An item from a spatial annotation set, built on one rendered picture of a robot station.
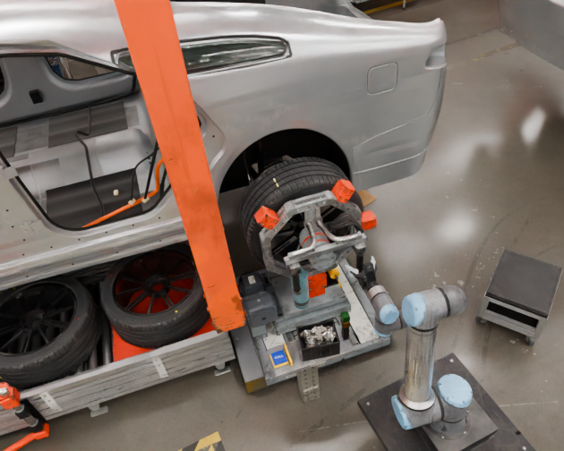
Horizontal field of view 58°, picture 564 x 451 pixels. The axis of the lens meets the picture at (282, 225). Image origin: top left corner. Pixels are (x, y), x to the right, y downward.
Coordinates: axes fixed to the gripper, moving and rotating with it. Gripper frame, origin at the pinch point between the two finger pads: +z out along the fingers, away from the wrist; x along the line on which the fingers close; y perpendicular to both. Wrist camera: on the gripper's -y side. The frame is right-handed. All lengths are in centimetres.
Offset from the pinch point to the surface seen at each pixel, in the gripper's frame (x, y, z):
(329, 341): -25.1, 28.3, -22.6
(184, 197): -74, -65, 4
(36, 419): -186, 64, 10
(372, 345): 9, 77, -6
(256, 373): -64, 70, -2
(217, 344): -80, 51, 12
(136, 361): -124, 44, 13
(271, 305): -44, 43, 21
